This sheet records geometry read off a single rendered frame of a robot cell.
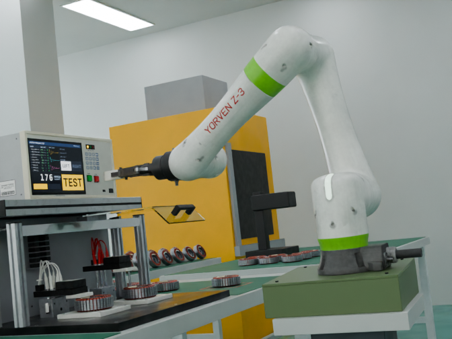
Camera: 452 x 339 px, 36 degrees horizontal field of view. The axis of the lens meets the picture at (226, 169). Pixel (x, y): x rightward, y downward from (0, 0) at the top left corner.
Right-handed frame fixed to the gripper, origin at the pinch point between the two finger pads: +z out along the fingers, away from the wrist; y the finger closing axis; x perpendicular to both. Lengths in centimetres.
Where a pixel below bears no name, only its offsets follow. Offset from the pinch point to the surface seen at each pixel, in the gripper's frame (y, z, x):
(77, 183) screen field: -6.8, 9.6, -1.7
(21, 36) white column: 275, 273, 161
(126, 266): 4.2, 1.2, -29.7
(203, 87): 351, 143, 103
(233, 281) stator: 54, -12, -41
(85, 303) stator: -25.9, -4.4, -37.5
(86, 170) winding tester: -1.2, 9.7, 2.7
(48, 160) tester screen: -19.4, 9.6, 5.3
